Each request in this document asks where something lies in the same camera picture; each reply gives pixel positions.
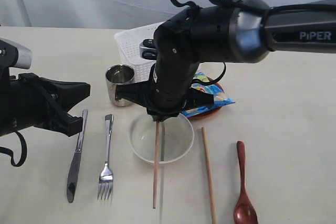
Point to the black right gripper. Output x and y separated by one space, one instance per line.
165 94

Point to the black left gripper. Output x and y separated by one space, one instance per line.
31 100

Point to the wooden chopstick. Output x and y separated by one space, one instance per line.
156 163
209 177

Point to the speckled beige ceramic bowl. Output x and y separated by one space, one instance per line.
176 138

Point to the terracotta brown plate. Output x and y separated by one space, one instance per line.
210 112

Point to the stainless steel cup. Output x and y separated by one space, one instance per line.
118 75

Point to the stainless steel fork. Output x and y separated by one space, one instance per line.
105 185

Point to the brown wooden handled spoon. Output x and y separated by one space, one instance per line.
244 211

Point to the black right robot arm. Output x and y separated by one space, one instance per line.
244 32

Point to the white perforated plastic basket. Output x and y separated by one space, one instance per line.
128 42

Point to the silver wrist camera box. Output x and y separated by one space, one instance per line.
148 50

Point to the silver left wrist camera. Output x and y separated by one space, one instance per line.
14 55

